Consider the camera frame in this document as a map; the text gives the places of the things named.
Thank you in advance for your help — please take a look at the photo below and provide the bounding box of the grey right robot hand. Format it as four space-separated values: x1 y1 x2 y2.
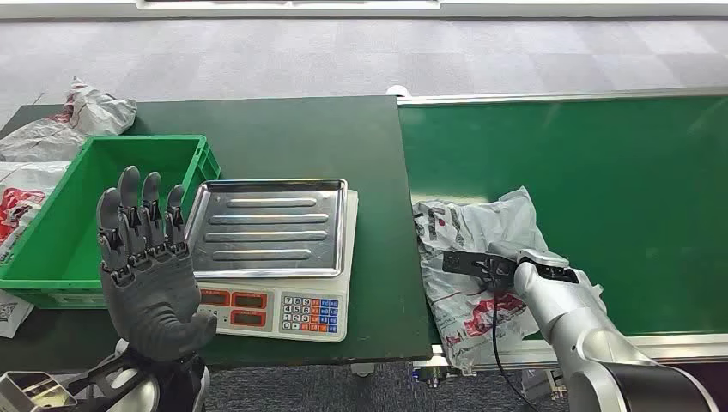
487 240 522 263

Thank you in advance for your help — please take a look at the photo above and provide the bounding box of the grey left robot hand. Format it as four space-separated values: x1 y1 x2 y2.
95 165 219 363

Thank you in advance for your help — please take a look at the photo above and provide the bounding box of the white courier bag black lettering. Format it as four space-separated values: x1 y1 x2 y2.
412 186 607 373

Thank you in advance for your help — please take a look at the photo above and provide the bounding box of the green plastic crate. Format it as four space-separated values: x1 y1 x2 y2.
0 134 221 310

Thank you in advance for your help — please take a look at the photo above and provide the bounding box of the steel scale tray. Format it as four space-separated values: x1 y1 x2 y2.
184 178 349 281

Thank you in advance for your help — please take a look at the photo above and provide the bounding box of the white bag with QR code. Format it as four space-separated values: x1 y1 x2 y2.
0 289 35 340

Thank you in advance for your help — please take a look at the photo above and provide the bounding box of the white electronic scale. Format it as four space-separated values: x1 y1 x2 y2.
191 189 360 344

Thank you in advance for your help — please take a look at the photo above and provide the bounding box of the flat white bag red logo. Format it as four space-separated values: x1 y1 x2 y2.
0 161 71 264

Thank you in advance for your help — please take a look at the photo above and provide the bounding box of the crumpled white courier bag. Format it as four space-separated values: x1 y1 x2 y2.
0 76 138 164

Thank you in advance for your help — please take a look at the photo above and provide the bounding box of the black right wrist camera bracket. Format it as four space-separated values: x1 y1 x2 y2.
441 249 518 294

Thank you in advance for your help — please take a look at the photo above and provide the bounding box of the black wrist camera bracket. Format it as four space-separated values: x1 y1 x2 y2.
441 249 518 294
57 349 150 400

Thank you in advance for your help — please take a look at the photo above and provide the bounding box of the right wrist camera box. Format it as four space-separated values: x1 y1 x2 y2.
516 248 580 284

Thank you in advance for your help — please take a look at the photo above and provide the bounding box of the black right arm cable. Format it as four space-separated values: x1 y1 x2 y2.
489 288 538 412

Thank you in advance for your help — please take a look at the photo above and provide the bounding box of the black left wrist camera bracket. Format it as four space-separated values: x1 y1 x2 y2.
57 349 150 400

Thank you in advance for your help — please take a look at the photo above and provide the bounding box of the green conveyor belt aluminium frame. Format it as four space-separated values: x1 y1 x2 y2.
396 86 728 372

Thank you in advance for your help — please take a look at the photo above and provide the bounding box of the metal conveyor support bracket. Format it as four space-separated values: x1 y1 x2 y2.
411 362 477 390

